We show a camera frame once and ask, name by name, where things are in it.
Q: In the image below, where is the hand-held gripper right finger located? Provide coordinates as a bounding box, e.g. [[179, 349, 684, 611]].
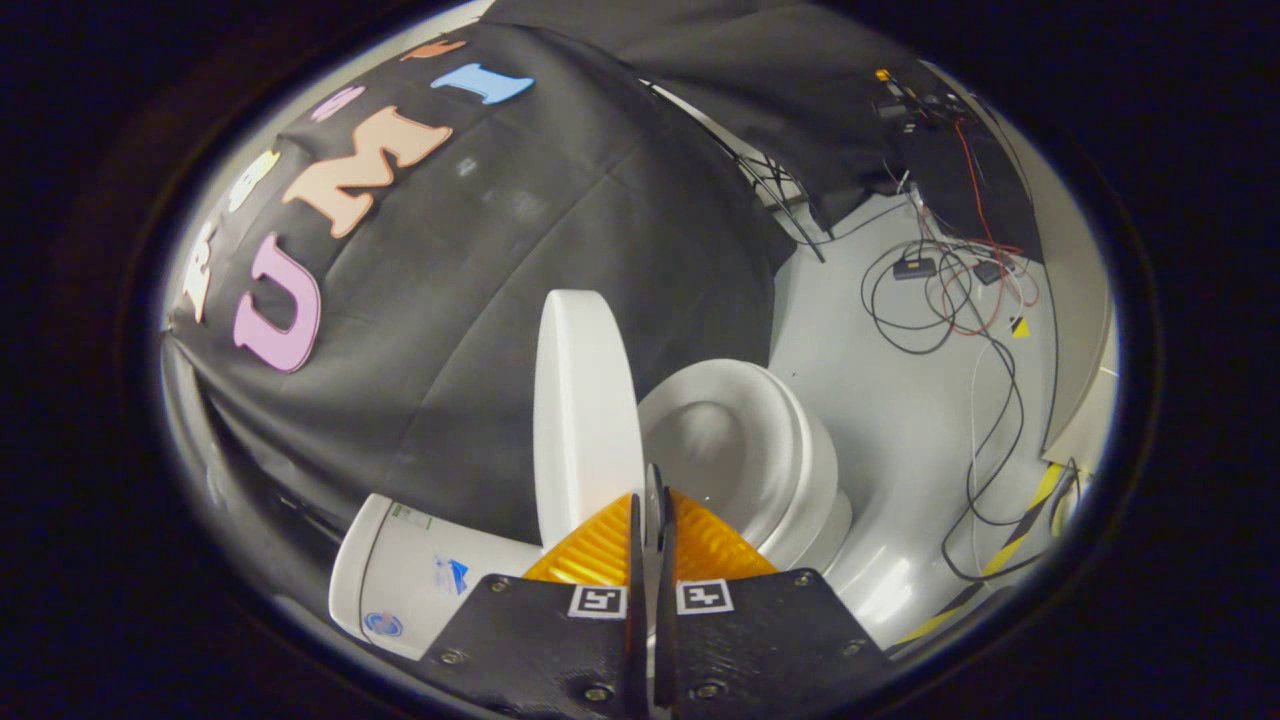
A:
[[652, 485, 891, 720]]

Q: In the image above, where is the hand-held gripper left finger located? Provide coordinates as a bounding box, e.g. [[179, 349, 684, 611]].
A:
[[418, 492, 649, 720]]

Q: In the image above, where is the white toilet lid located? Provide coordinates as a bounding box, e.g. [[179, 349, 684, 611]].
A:
[[533, 290, 667, 561]]

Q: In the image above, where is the white ceramic toilet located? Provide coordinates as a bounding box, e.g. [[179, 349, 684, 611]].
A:
[[329, 358, 854, 662]]

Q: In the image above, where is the yellow black floor tape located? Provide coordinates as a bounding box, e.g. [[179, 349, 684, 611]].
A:
[[888, 460, 1069, 648]]

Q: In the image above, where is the black backdrop cloth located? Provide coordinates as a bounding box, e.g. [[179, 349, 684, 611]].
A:
[[160, 20, 798, 576], [480, 0, 1001, 236]]

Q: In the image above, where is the black tripod stand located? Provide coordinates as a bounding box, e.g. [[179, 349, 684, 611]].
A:
[[648, 80, 828, 264]]

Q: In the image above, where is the black cloth covered stand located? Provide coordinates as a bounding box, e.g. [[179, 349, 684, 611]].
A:
[[893, 95, 1047, 265]]

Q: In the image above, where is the orange and black device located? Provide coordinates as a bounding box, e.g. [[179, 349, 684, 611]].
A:
[[873, 67, 966, 133]]

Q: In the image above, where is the black floor cable bundle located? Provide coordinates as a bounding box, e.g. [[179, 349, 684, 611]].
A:
[[860, 190, 1083, 584]]

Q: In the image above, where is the red cable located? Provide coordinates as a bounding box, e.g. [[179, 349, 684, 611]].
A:
[[925, 118, 1041, 338]]

